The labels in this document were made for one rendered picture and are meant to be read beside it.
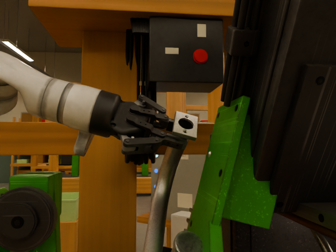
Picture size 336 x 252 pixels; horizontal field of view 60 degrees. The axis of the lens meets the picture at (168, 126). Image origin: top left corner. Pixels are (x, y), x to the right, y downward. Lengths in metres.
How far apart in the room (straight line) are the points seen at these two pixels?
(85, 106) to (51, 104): 0.05
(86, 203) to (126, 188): 0.10
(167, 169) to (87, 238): 0.32
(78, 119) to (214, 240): 0.27
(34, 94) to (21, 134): 0.40
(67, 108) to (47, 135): 0.39
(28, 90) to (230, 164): 0.32
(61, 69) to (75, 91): 10.73
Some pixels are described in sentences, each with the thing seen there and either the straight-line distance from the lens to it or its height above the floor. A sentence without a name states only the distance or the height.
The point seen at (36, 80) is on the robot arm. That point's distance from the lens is 0.50.
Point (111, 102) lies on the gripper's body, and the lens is 0.47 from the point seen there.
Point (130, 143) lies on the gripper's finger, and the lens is 0.44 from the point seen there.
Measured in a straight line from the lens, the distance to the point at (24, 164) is 10.47.
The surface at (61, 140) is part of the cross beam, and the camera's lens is 0.85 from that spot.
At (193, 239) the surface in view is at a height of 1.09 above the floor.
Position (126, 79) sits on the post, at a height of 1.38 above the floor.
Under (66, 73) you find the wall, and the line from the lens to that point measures 11.13.
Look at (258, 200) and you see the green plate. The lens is 0.41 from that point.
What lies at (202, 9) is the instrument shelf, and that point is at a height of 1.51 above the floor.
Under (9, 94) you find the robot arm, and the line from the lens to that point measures 0.54.
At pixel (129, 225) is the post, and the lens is 0.76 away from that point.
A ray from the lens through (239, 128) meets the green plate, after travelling 0.38.
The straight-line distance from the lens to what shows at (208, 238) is 0.37.
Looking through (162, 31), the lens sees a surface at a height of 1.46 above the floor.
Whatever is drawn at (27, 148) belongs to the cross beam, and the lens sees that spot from 0.88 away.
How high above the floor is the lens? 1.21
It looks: 4 degrees up
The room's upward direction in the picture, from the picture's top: straight up
